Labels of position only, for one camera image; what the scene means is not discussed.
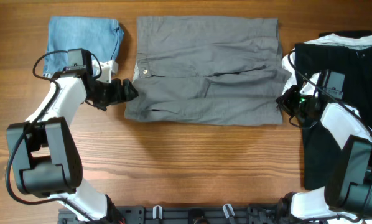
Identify grey shorts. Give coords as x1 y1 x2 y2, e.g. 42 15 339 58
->
124 16 291 126

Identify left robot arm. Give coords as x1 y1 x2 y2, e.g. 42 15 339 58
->
5 49 138 223

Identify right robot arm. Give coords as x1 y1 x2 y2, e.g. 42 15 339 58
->
276 70 372 223

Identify white shirt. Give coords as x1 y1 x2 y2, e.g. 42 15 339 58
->
281 33 372 97

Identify folded blue denim shorts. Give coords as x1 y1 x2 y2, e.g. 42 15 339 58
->
43 16 124 78

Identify black garment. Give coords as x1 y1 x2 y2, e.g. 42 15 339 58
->
283 32 372 190

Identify right black cable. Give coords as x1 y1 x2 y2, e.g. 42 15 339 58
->
286 51 372 222

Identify black mounting rail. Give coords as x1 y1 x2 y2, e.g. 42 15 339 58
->
57 203 286 224

